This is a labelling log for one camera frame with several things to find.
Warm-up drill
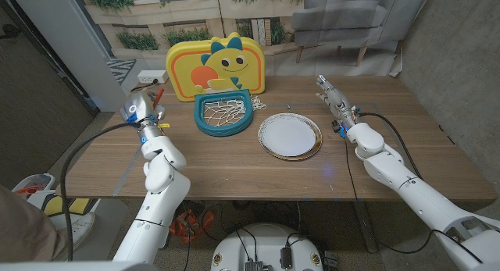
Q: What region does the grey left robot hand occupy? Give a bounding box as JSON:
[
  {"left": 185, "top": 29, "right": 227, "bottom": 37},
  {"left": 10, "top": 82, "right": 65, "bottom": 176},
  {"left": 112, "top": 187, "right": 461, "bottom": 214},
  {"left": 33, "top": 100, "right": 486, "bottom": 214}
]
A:
[{"left": 119, "top": 90, "right": 166, "bottom": 143}]

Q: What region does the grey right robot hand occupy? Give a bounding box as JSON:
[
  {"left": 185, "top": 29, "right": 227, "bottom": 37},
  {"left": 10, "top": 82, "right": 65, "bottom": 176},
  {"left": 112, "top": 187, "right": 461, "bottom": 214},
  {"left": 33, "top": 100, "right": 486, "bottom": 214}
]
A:
[{"left": 315, "top": 74, "right": 361, "bottom": 130}]

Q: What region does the red handled fork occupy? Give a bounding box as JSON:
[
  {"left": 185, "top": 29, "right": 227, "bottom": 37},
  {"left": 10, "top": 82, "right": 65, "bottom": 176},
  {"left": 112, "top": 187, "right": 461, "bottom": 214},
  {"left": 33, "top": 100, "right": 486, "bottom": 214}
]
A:
[{"left": 152, "top": 87, "right": 165, "bottom": 108}]

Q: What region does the yellow dinosaur toy basketball hoop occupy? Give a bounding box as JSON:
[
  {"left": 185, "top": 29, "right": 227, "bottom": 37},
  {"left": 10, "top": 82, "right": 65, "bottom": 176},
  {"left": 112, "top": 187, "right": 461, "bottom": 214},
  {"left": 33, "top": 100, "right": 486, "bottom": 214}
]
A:
[{"left": 165, "top": 31, "right": 268, "bottom": 137}]

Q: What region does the white power strip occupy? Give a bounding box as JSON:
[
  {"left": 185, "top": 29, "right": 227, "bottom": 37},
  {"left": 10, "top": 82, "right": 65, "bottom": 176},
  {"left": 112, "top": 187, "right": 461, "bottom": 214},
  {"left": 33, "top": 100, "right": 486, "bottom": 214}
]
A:
[{"left": 137, "top": 70, "right": 170, "bottom": 84}]

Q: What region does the printed backdrop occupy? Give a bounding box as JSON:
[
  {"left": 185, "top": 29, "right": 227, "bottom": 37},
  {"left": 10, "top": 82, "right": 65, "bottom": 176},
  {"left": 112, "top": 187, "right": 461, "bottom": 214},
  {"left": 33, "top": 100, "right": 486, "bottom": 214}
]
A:
[{"left": 76, "top": 0, "right": 433, "bottom": 77}]

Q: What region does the yellow black striped object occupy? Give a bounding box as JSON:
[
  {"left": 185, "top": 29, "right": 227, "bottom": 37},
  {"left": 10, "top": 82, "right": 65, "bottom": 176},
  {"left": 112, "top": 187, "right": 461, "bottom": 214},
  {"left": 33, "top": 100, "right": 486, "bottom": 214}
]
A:
[{"left": 41, "top": 192, "right": 95, "bottom": 217}]

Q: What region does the orange tool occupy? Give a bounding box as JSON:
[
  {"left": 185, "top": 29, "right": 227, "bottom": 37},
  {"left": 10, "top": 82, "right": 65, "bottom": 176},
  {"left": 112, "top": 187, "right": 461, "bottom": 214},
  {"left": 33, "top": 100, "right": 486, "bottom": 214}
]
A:
[{"left": 171, "top": 210, "right": 215, "bottom": 244}]

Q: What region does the white bin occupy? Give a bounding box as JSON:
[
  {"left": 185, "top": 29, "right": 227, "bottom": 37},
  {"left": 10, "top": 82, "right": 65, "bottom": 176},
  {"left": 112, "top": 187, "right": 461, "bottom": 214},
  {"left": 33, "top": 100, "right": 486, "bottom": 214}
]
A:
[{"left": 10, "top": 173, "right": 55, "bottom": 196}]

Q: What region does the white shoe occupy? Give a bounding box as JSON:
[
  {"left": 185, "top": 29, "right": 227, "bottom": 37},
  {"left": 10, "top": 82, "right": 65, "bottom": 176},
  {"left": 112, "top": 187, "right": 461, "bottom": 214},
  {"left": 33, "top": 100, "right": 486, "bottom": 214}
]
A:
[{"left": 50, "top": 211, "right": 96, "bottom": 260}]

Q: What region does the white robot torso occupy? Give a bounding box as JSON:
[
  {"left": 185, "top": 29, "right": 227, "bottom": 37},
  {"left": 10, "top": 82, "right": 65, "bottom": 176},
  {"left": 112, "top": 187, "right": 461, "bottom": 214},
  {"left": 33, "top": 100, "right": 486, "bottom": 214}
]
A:
[{"left": 209, "top": 223, "right": 324, "bottom": 271}]

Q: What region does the black adapter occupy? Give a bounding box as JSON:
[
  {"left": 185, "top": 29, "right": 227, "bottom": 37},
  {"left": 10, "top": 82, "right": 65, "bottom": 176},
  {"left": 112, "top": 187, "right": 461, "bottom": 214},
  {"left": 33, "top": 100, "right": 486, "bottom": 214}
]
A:
[{"left": 280, "top": 246, "right": 293, "bottom": 270}]

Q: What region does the brown trouser leg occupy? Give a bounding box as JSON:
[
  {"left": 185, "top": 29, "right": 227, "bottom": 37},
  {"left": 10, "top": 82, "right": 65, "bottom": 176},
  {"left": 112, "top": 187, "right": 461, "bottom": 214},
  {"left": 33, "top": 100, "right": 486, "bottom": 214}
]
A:
[{"left": 0, "top": 184, "right": 73, "bottom": 262}]

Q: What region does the black power strip cable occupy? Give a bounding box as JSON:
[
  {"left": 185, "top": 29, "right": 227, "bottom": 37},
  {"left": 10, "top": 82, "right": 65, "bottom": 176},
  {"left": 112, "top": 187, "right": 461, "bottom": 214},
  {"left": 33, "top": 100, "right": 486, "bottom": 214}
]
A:
[{"left": 130, "top": 79, "right": 159, "bottom": 93}]

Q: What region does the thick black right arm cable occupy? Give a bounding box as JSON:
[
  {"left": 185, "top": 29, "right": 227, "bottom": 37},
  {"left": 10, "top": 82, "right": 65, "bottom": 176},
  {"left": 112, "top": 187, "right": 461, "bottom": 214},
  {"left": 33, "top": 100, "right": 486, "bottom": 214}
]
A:
[{"left": 358, "top": 112, "right": 425, "bottom": 181}]

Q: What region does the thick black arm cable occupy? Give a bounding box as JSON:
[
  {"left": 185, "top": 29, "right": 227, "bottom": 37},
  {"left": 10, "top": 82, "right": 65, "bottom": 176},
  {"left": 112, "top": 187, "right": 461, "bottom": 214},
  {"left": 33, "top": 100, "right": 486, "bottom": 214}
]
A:
[
  {"left": 358, "top": 112, "right": 425, "bottom": 181},
  {"left": 58, "top": 122, "right": 141, "bottom": 262}
]

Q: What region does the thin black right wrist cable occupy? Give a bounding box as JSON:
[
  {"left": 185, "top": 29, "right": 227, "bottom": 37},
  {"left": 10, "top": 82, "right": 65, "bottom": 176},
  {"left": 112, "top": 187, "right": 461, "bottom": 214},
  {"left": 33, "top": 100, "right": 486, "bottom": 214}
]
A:
[{"left": 343, "top": 137, "right": 485, "bottom": 266}]

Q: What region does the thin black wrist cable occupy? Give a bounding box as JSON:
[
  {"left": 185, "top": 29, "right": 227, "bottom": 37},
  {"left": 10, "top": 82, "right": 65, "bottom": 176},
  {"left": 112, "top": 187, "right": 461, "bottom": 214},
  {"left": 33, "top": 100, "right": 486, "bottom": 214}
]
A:
[
  {"left": 343, "top": 137, "right": 485, "bottom": 266},
  {"left": 182, "top": 219, "right": 193, "bottom": 271}
]

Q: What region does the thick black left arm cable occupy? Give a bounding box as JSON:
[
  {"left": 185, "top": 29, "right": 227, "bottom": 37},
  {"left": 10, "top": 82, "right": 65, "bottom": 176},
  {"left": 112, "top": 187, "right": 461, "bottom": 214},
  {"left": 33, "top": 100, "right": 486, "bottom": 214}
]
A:
[{"left": 58, "top": 122, "right": 141, "bottom": 262}]

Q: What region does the thin black left wrist cable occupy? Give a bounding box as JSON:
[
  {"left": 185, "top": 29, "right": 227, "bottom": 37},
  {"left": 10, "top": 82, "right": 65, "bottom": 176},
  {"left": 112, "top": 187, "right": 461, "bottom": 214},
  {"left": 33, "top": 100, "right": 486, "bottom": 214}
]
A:
[{"left": 182, "top": 219, "right": 193, "bottom": 271}]

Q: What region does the black door handle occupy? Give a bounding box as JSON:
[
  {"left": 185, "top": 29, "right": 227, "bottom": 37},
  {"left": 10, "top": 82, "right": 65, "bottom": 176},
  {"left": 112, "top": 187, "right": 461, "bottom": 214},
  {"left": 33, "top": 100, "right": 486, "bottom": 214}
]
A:
[{"left": 0, "top": 23, "right": 23, "bottom": 40}]

